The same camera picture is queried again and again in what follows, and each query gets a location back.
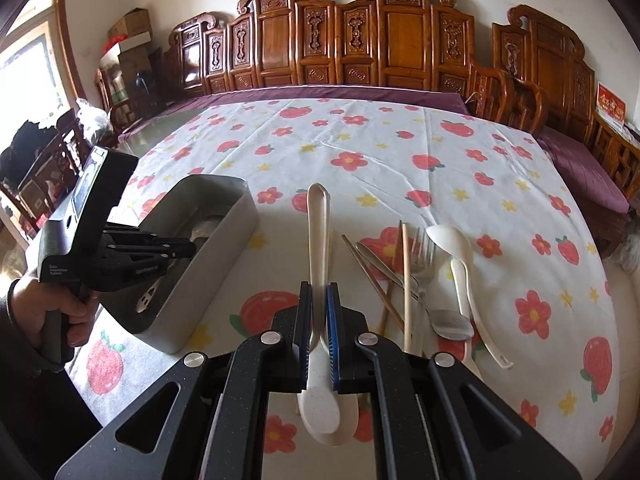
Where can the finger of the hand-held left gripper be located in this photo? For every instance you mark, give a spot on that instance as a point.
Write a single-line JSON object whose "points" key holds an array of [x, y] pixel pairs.
{"points": [[150, 240], [150, 258]]}

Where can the person's left forearm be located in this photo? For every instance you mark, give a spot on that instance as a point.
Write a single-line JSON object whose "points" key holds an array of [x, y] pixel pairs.
{"points": [[35, 410]]}

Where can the carved wooden bench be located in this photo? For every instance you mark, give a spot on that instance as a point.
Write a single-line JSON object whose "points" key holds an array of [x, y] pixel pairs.
{"points": [[545, 65], [405, 45], [272, 45]]}

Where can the cream fork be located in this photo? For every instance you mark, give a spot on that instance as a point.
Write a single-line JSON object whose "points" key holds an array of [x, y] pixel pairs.
{"points": [[460, 280]]}

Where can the wooden framed window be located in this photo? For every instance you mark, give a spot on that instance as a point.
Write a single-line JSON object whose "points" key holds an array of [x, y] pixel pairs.
{"points": [[30, 75]]}

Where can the clear plastic bag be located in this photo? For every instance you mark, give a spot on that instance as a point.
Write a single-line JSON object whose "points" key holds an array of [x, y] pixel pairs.
{"points": [[92, 115]]}

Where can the grey utensil box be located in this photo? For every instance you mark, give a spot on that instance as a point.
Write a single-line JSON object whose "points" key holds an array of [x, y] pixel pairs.
{"points": [[210, 280]]}

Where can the metal fork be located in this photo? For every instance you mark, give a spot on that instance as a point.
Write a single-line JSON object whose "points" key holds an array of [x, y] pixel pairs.
{"points": [[424, 255]]}

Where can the white slotted spoon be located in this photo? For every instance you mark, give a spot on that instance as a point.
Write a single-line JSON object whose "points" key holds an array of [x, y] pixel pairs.
{"points": [[145, 300]]}

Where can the white and red box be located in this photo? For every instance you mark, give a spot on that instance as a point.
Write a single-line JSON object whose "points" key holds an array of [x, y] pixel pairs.
{"points": [[125, 42]]}

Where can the floral strawberry tablecloth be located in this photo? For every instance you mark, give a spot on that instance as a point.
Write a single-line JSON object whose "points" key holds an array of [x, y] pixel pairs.
{"points": [[380, 160]]}

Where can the dark wooden chair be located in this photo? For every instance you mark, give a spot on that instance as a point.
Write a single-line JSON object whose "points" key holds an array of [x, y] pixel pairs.
{"points": [[55, 160]]}

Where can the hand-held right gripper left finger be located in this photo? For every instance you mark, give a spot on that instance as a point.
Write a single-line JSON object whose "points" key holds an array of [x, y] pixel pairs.
{"points": [[301, 330]]}

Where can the cream speckled spoon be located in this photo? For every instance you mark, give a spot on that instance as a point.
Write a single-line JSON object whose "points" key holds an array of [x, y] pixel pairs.
{"points": [[318, 240]]}

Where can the person's left hand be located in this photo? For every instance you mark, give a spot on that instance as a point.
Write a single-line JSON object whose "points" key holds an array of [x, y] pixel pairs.
{"points": [[30, 305]]}

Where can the carved wooden armchair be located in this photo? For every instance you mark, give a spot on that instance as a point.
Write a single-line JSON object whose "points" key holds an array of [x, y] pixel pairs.
{"points": [[192, 55]]}

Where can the brown cardboard box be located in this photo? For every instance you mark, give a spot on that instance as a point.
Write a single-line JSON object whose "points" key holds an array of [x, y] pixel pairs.
{"points": [[131, 22]]}

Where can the wooden chopstick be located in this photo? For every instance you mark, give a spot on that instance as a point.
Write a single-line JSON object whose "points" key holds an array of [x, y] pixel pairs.
{"points": [[385, 312], [363, 270], [406, 280]]}

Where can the purple seat cushion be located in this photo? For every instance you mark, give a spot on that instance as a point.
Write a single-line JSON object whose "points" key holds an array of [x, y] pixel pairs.
{"points": [[580, 170]]}

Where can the metal spoon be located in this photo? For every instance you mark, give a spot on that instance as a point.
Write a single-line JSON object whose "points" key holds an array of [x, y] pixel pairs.
{"points": [[452, 327]]}

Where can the grey fluffy object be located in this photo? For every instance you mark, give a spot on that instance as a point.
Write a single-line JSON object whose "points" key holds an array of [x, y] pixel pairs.
{"points": [[627, 255]]}

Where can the carved wooden side table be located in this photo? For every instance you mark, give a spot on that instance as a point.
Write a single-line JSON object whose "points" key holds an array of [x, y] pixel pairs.
{"points": [[620, 160]]}

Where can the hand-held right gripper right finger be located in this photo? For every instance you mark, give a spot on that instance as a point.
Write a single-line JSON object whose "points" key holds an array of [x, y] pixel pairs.
{"points": [[334, 340]]}

